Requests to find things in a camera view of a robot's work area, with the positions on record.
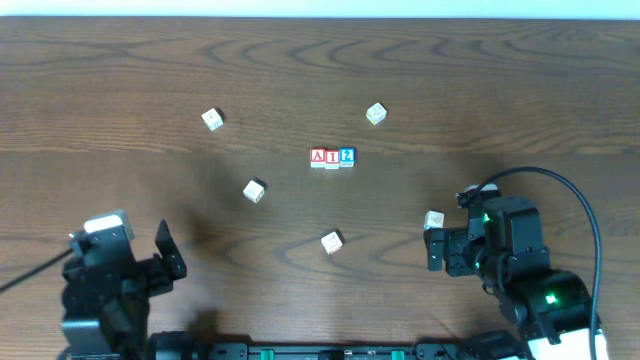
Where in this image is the blue number 2 block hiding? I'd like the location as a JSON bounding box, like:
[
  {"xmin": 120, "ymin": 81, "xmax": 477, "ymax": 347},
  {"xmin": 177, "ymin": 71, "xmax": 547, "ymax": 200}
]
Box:
[{"xmin": 339, "ymin": 148, "xmax": 356, "ymax": 168}]

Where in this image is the red letter I block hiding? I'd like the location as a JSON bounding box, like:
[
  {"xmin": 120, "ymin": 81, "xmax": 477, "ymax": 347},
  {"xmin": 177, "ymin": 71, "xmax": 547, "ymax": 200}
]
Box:
[{"xmin": 324, "ymin": 149, "xmax": 340, "ymax": 170}]

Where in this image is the red letter A block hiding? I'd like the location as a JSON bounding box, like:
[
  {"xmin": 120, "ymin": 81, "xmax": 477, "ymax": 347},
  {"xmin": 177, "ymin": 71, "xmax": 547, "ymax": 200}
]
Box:
[{"xmin": 310, "ymin": 148, "xmax": 326, "ymax": 168}]

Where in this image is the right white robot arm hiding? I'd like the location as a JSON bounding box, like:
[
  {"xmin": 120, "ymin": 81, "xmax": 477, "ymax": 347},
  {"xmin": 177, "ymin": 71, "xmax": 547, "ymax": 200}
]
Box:
[{"xmin": 424, "ymin": 191, "xmax": 595, "ymax": 346}]

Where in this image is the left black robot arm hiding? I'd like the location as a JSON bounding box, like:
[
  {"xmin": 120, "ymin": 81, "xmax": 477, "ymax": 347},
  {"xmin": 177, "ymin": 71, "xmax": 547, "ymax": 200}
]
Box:
[{"xmin": 61, "ymin": 220, "xmax": 187, "ymax": 359}]

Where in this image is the white block blue edge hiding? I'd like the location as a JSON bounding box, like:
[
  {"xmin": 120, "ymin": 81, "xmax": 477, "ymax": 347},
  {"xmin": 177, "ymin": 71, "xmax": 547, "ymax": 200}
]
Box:
[{"xmin": 424, "ymin": 210, "xmax": 445, "ymax": 230}]

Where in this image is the white block lower centre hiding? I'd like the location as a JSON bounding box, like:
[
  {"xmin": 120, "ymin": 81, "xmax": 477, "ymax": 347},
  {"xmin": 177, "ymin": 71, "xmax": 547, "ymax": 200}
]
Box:
[{"xmin": 321, "ymin": 231, "xmax": 343, "ymax": 255}]

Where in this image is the white block upper right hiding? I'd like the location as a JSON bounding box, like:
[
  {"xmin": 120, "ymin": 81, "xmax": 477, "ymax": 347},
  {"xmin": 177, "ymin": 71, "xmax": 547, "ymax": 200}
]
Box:
[{"xmin": 366, "ymin": 102, "xmax": 388, "ymax": 125}]

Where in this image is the white block upper left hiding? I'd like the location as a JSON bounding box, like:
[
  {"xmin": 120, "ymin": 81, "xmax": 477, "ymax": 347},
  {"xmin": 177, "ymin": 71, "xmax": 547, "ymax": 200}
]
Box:
[{"xmin": 201, "ymin": 108, "xmax": 224, "ymax": 131}]

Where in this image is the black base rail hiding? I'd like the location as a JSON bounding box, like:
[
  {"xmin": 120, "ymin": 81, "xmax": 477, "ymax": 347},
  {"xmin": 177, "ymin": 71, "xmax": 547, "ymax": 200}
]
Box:
[{"xmin": 142, "ymin": 332, "xmax": 496, "ymax": 360}]

